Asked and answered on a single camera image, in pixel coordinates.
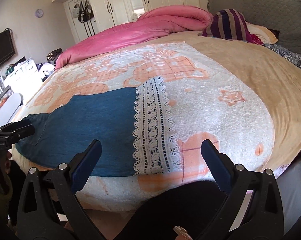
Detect grey quilted headboard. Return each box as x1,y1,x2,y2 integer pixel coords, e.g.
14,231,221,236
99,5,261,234
207,0,301,54

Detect beige bed sheet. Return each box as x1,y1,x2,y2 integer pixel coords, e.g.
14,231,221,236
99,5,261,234
153,31,301,170

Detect hanging handbags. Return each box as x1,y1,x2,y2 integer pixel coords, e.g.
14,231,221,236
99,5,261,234
71,0,94,23

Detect white drawer cabinet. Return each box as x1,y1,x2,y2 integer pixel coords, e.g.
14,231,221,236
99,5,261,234
4,58,43,102

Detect clothes heap beside cabinet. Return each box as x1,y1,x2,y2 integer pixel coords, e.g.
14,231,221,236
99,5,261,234
36,48,63,82

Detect operator hand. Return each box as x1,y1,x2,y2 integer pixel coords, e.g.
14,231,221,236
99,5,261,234
174,226,193,240

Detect black wall television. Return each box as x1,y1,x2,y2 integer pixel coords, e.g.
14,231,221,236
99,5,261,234
0,28,16,67

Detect purple wall clock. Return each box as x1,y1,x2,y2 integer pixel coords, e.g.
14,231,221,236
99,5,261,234
35,9,44,18

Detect blue denim lace-trimmed pants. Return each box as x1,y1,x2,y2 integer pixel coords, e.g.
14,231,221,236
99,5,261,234
16,76,182,177

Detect pink comforter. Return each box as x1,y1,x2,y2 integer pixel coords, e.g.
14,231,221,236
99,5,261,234
56,5,213,69

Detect purple striped pillow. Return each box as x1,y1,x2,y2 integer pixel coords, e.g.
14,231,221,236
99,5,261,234
202,9,252,43

